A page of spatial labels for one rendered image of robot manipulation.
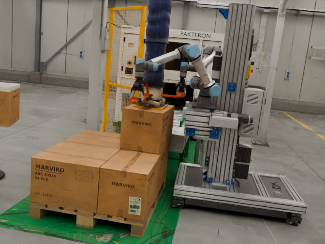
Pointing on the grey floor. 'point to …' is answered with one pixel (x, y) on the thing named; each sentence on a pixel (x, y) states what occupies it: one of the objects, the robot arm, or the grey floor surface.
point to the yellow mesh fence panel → (114, 58)
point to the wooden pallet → (139, 225)
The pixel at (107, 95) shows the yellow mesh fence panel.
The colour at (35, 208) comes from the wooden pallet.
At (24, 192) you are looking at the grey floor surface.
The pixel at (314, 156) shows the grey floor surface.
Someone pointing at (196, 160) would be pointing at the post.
